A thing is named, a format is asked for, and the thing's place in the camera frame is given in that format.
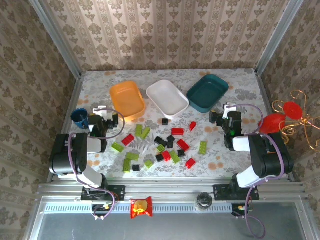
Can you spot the red lego brick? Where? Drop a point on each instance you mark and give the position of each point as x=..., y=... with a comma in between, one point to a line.
x=177, y=131
x=183, y=145
x=166, y=155
x=192, y=126
x=128, y=139
x=190, y=163

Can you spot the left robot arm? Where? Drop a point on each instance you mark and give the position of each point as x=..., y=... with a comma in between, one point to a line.
x=92, y=145

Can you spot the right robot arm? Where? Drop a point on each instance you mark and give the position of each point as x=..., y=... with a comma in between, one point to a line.
x=262, y=155

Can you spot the dark blue cup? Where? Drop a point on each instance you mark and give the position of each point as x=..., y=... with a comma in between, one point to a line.
x=80, y=118

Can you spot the orange plastic container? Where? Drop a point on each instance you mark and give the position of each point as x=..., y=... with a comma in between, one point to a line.
x=126, y=100

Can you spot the teal plastic container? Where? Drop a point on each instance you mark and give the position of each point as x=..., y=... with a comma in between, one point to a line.
x=207, y=93

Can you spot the small black lego brick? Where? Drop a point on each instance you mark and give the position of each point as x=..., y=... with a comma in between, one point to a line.
x=164, y=121

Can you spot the white plastic container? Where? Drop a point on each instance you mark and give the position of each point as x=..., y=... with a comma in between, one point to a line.
x=167, y=98

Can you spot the small green lego brick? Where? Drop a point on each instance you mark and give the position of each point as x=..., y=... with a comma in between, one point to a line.
x=148, y=163
x=160, y=149

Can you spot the dark glass jar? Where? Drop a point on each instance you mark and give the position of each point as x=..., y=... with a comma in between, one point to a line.
x=203, y=200

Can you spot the red snack packet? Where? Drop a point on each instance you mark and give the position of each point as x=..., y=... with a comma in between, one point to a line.
x=141, y=207

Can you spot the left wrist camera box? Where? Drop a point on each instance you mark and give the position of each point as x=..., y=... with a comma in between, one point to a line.
x=100, y=111

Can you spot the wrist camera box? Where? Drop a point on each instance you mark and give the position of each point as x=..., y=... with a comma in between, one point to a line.
x=100, y=111
x=228, y=108

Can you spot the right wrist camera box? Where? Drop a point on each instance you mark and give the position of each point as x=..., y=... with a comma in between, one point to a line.
x=228, y=108

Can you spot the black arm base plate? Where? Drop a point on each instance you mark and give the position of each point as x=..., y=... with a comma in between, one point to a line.
x=117, y=192
x=221, y=192

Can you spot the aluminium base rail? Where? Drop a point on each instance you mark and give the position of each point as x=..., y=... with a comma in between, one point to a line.
x=165, y=187

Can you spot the aluminium frame post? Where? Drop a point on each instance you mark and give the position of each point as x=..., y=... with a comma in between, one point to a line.
x=56, y=38
x=275, y=36

